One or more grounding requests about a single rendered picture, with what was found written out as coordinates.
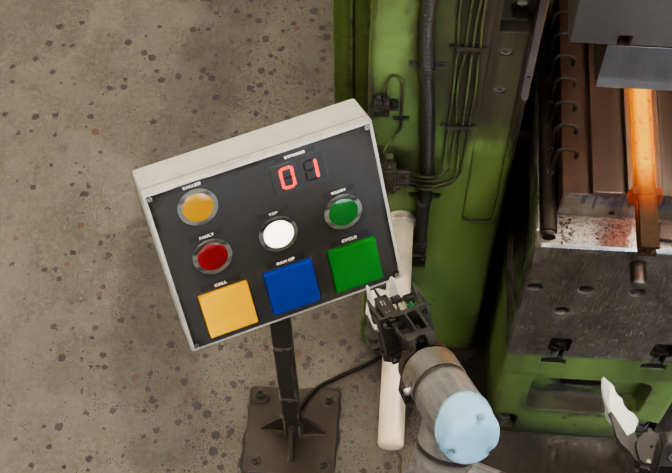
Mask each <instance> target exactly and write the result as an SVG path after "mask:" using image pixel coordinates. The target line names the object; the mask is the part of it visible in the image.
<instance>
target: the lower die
mask: <svg viewBox="0 0 672 473"><path fill-rule="evenodd" d="M559 9H568V0H555V1H554V5H553V13H554V12H555V11H557V10H559ZM559 31H568V13H560V14H558V15H557V16H556V18H555V23H554V34H555V33H557V32H559ZM560 53H570V54H573V55H574V56H575V57H576V59H577V61H576V65H575V66H572V61H573V60H572V58H570V57H561V58H558V59H557V61H556V65H555V79H556V78H557V77H559V76H564V75H567V76H572V77H574V78H575V79H576V80H577V86H576V87H575V88H573V87H572V86H573V81H571V80H560V81H558V82H557V86H556V90H555V102H556V101H558V100H561V99H572V100H574V101H576V102H577V104H578V107H577V111H576V112H573V107H574V105H573V104H571V103H561V104H559V105H558V107H557V110H556V125H558V124H560V123H564V122H568V123H573V124H575V125H577V126H578V129H579V130H578V133H577V134H574V128H572V127H561V128H559V129H558V132H557V136H556V150H557V149H559V148H561V147H573V148H576V149H577V150H578V151H579V156H578V159H574V156H575V153H574V152H572V151H562V152H560V153H559V154H558V157H557V161H556V171H557V213H558V214H577V215H595V216H613V217H635V205H633V204H629V203H628V196H629V194H630V191H631V188H632V186H634V168H633V149H632V130H631V111H630V92H629V88H610V87H595V78H594V51H593V43H576V42H575V43H571V42H570V41H569V36H568V35H559V36H558V37H557V38H556V42H555V46H554V57H555V56H556V55H558V54H560ZM651 101H652V117H653V133H654V150H655V166H656V182H657V188H663V196H662V198H661V201H660V203H659V205H658V206H657V207H658V219H672V91H670V90H651ZM608 212H614V213H615V214H613V215H609V214H608Z"/></svg>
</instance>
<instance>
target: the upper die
mask: <svg viewBox="0 0 672 473"><path fill-rule="evenodd" d="M593 51H594V78H595V87H610V88H630V89H650V90H670V91H672V47H658V46H638V45H630V43H629V36H622V35H619V36H618V40H617V43H616V44H597V43H593Z"/></svg>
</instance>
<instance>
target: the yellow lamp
mask: <svg viewBox="0 0 672 473"><path fill-rule="evenodd" d="M213 208H214V204H213V201H212V199H211V198H210V197H209V196H208V195H206V194H202V193H197V194H193V195H191V196H190V197H188V198H187V199H186V200H185V202H184V203H183V207H182V211H183V214H184V216H185V217H186V218H187V219H188V220H190V221H194V222H199V221H203V220H205V219H206V218H208V217H209V216H210V215H211V213H212V211H213Z"/></svg>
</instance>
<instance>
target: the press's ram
mask: <svg viewBox="0 0 672 473"><path fill-rule="evenodd" d="M619 35H622V36H629V43H630V45H638V46H658V47H672V0H568V36H569V41H570V42H576V43H597V44H616V43H617V40H618V36H619Z"/></svg>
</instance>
